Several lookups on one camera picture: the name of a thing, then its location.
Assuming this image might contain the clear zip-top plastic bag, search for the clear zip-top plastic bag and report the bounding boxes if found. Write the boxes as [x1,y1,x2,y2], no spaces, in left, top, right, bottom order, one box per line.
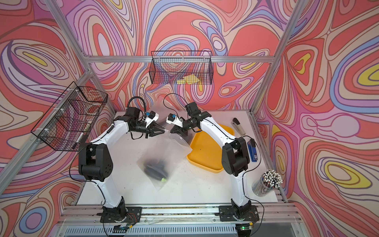
[150,95,176,120]

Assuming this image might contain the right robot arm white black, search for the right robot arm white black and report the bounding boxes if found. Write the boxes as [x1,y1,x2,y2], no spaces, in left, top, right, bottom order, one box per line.
[166,102,251,219]

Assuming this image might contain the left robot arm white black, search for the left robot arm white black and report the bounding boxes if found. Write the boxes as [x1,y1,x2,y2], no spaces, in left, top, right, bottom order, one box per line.
[79,107,165,223]

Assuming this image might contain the yellow plastic tray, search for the yellow plastic tray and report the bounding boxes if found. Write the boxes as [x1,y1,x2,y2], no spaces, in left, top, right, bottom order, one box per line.
[187,131,224,173]

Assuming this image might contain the yellow cloth in basket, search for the yellow cloth in basket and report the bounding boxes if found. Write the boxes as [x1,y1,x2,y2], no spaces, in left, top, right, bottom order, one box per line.
[176,74,200,85]

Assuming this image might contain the grey black stapler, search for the grey black stapler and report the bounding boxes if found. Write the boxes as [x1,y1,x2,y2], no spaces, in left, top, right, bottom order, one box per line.
[231,118,246,136]

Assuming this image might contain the blue black tool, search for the blue black tool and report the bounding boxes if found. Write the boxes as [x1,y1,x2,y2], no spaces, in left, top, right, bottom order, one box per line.
[247,138,258,162]

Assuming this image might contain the aluminium horizontal back bar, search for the aluminium horizontal back bar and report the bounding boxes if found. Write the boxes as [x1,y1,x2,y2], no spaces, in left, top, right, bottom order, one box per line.
[84,56,274,63]

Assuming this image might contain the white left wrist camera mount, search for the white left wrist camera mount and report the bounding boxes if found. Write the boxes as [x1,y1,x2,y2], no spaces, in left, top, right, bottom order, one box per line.
[144,111,159,127]

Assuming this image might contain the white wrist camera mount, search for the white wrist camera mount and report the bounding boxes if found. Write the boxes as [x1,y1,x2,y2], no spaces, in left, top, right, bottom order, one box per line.
[144,111,159,127]
[166,114,183,127]

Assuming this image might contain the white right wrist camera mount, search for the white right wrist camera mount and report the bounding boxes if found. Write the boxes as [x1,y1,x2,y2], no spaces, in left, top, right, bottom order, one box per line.
[166,114,183,127]

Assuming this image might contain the black corrugated cable hose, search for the black corrugated cable hose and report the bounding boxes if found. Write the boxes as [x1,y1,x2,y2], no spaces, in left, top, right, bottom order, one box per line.
[126,96,147,115]

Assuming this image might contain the black wire basket back wall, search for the black wire basket back wall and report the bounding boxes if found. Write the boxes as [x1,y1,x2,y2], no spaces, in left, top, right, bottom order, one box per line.
[149,50,214,85]

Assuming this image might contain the black wire basket wall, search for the black wire basket wall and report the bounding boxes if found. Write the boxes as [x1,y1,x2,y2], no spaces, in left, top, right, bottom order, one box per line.
[31,82,108,152]
[149,50,214,85]

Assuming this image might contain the black wire basket left wall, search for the black wire basket left wall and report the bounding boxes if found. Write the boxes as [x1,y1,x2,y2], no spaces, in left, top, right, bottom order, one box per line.
[31,82,108,152]

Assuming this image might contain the aluminium frame post left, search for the aluminium frame post left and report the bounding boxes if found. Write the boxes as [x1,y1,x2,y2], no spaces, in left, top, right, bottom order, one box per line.
[0,0,116,196]

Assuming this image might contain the aluminium frame post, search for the aluminium frame post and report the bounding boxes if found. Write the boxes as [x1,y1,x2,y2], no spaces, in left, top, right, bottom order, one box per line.
[0,0,116,196]
[250,0,309,114]

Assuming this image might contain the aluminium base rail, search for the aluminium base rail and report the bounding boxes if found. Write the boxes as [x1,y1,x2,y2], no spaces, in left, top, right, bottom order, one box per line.
[51,203,309,237]

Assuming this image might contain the aluminium frame post right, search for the aluminium frame post right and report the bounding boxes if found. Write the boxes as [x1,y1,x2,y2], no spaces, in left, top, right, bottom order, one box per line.
[250,0,309,114]

